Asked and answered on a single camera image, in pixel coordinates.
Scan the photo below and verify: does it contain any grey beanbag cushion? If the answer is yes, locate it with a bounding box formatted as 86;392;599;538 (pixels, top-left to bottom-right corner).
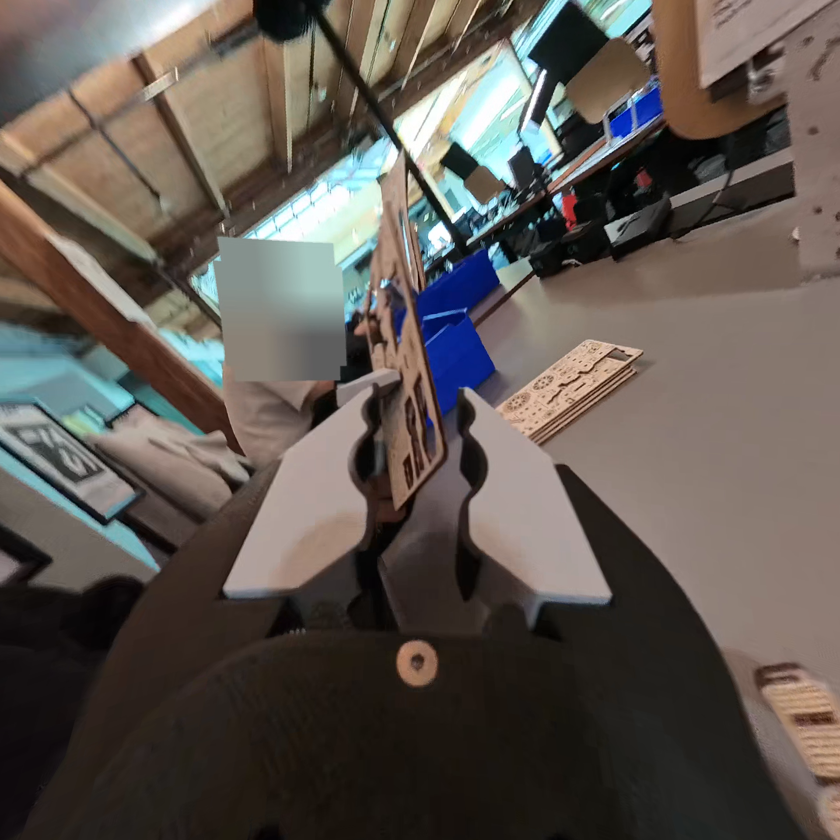
85;410;256;519

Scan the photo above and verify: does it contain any punched wooden part sheet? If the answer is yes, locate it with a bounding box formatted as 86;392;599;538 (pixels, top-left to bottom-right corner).
366;150;450;513

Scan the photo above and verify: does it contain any printed paper on board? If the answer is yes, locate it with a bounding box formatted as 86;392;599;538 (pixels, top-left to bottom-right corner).
696;0;834;89

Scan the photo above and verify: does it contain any wooden post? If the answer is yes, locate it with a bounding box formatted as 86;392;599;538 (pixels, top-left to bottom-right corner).
0;180;244;454

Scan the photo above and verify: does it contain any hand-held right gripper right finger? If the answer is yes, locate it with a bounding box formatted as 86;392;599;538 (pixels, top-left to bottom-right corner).
456;387;613;624

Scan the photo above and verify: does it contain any grey desk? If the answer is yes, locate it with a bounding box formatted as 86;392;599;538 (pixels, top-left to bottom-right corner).
472;151;840;840

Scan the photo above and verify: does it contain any wooden model assembly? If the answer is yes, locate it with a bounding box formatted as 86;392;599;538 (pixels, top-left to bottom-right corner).
755;663;840;782

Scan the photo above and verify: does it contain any long blue plastic bin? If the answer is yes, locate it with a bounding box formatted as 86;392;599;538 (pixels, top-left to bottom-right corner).
413;249;503;319

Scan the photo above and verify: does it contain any cork board panel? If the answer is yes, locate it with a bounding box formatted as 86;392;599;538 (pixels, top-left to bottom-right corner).
653;0;788;142

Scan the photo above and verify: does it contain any stack of wooden sheets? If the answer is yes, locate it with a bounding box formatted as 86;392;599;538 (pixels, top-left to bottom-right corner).
497;339;644;445

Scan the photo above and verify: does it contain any black lamp with cardboard shade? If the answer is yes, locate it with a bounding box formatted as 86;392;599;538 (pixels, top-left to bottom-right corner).
440;141;506;204
528;0;651;126

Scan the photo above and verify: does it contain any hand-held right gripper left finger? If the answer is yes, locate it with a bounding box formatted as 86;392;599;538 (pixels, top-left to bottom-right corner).
223;386;385;611

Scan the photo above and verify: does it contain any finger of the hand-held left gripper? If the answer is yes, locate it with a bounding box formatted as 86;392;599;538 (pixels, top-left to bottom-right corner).
336;367;401;409

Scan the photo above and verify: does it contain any black camera charger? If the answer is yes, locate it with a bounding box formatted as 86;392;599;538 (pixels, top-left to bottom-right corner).
528;220;611;277

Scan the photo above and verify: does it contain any framed marker poster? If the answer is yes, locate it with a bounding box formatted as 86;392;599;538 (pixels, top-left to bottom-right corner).
0;525;53;585
0;402;147;526

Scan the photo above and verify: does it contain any printed instruction stand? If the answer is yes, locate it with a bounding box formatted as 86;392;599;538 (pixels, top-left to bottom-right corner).
784;20;840;283

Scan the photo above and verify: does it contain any black flat box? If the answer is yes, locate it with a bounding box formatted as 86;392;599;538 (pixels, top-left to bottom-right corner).
604;193;672;260

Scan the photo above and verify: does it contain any short blue plastic bin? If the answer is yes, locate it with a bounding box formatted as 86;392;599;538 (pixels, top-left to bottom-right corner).
420;310;496;417

